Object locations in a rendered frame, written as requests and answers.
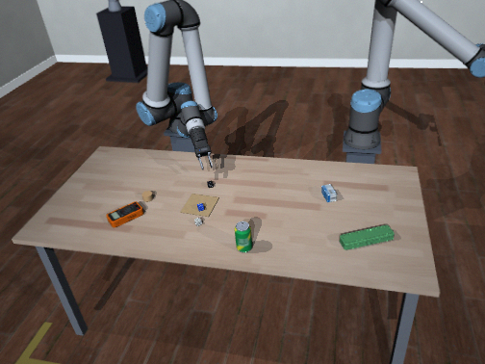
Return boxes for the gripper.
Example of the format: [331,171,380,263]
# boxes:
[189,127,215,171]

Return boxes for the tan mat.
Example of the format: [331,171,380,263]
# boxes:
[179,193,221,218]

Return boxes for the green can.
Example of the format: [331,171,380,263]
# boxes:
[233,220,254,254]

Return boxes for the orange multimeter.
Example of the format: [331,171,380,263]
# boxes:
[106,200,145,228]

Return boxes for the wooden table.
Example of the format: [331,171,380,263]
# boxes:
[11,145,441,364]

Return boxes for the blue box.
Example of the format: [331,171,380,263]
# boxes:
[320,183,339,203]

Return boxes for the jointed stand on dark box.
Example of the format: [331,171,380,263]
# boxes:
[95,0,149,84]

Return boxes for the green block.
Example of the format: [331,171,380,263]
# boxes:
[339,223,396,251]

